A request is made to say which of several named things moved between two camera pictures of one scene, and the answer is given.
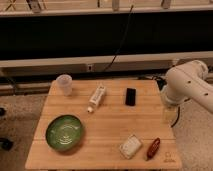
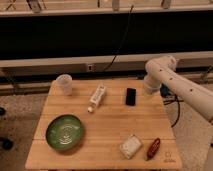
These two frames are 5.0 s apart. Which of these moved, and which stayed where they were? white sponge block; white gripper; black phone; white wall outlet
Moved: white gripper
Stayed: white sponge block; black phone; white wall outlet
